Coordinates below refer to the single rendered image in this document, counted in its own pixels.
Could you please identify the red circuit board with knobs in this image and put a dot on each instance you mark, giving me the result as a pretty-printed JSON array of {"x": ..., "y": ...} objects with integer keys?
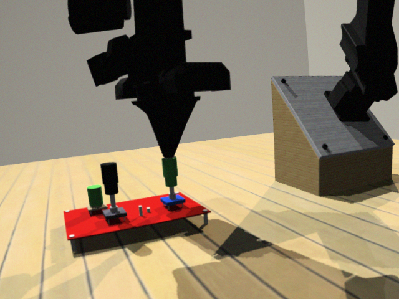
[{"x": 99, "y": 218}]

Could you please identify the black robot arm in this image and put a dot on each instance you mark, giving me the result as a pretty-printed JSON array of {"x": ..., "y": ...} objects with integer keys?
[{"x": 368, "y": 43}]

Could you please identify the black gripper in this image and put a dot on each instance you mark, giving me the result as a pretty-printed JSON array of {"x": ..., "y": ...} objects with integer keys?
[{"x": 168, "y": 97}]

